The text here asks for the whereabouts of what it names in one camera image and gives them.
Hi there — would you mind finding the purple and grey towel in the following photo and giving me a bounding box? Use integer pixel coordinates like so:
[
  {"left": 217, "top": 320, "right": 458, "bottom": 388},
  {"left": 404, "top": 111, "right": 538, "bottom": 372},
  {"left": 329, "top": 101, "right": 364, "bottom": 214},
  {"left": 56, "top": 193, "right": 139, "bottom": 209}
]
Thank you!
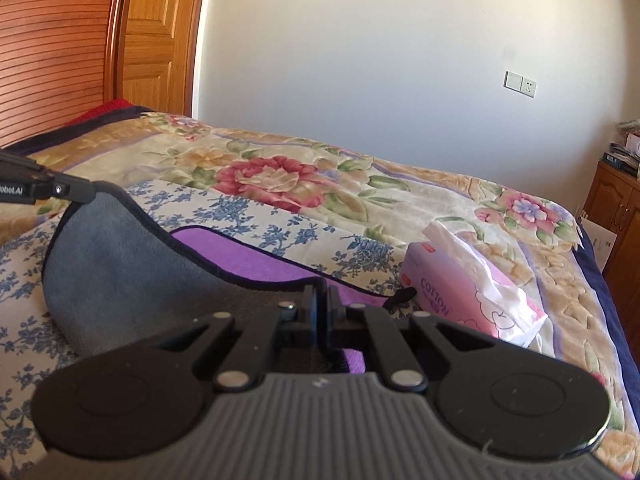
[{"left": 42, "top": 182, "right": 416, "bottom": 356}]

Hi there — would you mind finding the pink tissue pack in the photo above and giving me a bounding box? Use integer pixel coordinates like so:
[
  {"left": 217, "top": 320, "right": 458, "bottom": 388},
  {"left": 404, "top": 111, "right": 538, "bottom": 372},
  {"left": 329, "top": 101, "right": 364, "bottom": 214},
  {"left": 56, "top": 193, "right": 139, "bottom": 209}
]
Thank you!
[{"left": 400, "top": 221, "right": 547, "bottom": 347}]

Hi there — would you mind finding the red pillow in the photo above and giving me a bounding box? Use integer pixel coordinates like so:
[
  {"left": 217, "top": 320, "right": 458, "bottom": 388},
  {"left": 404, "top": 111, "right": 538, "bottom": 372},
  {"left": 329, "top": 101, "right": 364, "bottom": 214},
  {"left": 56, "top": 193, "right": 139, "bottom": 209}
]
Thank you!
[{"left": 65, "top": 99, "right": 132, "bottom": 126}]

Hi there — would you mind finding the wooden slatted wardrobe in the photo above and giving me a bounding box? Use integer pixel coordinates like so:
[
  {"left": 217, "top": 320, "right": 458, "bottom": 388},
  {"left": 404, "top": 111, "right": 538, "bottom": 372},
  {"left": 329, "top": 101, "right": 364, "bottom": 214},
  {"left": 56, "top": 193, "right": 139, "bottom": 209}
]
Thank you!
[{"left": 1, "top": 0, "right": 117, "bottom": 146}]

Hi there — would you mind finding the blue floral white cloth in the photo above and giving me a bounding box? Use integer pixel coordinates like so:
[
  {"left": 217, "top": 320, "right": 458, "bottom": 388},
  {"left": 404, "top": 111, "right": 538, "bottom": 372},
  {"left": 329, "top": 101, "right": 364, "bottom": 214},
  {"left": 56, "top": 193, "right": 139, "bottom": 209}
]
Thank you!
[{"left": 1, "top": 181, "right": 406, "bottom": 478}]

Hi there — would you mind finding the wooden door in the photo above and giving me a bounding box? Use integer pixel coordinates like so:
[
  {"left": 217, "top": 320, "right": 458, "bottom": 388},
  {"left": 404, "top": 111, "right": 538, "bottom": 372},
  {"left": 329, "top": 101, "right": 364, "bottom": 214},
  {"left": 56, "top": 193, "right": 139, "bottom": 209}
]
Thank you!
[{"left": 105, "top": 0, "right": 203, "bottom": 116}]

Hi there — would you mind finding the floral bed blanket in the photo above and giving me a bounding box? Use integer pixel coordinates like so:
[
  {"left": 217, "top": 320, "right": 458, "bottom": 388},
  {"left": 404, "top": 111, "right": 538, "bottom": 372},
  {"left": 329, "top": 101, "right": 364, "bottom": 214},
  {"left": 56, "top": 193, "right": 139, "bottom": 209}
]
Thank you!
[{"left": 12, "top": 107, "right": 639, "bottom": 479}]

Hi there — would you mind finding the white paper bag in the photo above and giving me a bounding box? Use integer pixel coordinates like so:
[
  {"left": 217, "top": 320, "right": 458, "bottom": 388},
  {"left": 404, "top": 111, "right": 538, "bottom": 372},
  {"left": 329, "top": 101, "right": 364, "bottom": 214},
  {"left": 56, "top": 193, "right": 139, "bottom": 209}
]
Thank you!
[{"left": 580, "top": 217, "right": 617, "bottom": 272}]

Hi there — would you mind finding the wooden sideboard cabinet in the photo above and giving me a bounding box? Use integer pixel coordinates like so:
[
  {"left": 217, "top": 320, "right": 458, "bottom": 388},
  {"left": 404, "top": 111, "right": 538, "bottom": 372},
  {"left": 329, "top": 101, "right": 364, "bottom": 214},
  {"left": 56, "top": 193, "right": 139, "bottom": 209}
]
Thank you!
[{"left": 582, "top": 162, "right": 640, "bottom": 362}]

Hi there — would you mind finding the dark book stack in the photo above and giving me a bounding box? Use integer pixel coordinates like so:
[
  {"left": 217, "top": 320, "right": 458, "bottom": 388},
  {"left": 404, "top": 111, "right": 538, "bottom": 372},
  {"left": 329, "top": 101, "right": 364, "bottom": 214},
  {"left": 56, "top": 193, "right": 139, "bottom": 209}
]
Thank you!
[{"left": 602, "top": 143, "right": 639, "bottom": 178}]

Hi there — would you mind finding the pink box on cabinet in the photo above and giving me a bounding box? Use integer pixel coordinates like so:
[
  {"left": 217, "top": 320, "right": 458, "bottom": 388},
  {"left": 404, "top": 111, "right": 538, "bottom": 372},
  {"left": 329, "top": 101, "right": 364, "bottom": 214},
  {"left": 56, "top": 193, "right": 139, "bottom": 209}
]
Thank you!
[{"left": 616, "top": 119, "right": 640, "bottom": 156}]

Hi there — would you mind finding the white wall switch socket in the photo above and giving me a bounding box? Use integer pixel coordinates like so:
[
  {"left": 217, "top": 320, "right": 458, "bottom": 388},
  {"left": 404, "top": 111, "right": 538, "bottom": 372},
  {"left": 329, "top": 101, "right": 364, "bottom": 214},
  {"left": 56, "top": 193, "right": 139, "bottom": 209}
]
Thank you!
[{"left": 503, "top": 72, "right": 537, "bottom": 98}]

